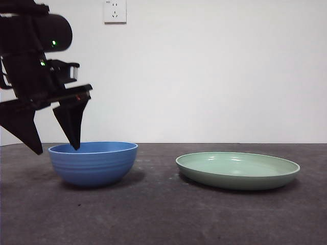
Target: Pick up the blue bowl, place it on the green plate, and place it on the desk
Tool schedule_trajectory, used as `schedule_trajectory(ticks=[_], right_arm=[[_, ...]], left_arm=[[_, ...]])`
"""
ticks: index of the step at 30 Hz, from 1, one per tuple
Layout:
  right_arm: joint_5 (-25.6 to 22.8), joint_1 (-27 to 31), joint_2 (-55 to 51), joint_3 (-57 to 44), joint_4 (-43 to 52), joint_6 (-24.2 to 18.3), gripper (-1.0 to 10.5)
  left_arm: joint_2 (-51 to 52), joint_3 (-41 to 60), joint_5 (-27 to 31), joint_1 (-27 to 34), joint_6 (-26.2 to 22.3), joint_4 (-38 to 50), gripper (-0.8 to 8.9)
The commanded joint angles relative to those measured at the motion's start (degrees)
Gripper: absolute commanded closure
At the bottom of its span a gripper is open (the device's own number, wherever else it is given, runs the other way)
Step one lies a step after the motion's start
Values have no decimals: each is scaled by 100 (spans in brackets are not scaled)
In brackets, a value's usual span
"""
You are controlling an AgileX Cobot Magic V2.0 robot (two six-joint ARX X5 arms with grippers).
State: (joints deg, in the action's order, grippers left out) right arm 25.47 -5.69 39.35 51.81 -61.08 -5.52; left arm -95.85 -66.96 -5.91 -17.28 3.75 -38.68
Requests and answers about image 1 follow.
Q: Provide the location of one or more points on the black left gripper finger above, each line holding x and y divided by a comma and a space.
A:
72, 122
20, 122

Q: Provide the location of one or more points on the pale green plate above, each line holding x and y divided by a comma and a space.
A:
237, 178

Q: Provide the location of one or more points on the blue ribbed bowl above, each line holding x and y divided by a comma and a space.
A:
97, 168

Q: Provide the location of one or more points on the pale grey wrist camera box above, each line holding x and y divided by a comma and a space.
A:
73, 72

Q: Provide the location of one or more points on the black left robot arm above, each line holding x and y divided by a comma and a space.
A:
56, 30

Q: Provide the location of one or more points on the white wall socket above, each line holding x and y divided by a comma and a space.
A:
115, 12

